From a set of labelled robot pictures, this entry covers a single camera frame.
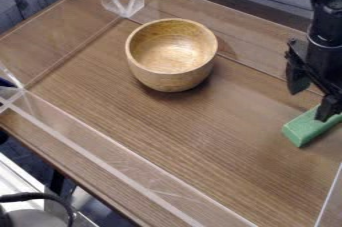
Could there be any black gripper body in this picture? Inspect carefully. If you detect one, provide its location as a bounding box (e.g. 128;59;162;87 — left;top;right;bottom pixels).
284;37;342;100

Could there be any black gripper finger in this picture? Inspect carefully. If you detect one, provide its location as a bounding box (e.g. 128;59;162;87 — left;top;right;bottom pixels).
285;59;311;95
315;95;342;122

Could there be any green rectangular block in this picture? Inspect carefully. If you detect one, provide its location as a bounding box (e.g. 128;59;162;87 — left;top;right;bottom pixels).
281;107;342;148

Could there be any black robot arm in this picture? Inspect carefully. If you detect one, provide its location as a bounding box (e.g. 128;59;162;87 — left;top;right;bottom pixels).
284;0;342;122

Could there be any light wooden bowl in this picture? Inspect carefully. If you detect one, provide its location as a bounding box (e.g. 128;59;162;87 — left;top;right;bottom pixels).
124;18;217;92

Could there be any clear acrylic front barrier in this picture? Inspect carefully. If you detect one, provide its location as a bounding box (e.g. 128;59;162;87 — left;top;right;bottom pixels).
0;66;256;227

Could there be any black table leg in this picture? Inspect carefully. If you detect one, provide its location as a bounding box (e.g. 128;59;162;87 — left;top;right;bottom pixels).
49;170;65;195

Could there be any grey metal base plate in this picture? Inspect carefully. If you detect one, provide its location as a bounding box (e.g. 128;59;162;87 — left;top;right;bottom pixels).
0;193;98;227

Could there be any black cable loop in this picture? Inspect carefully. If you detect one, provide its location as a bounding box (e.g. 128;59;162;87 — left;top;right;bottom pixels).
0;191;74;227

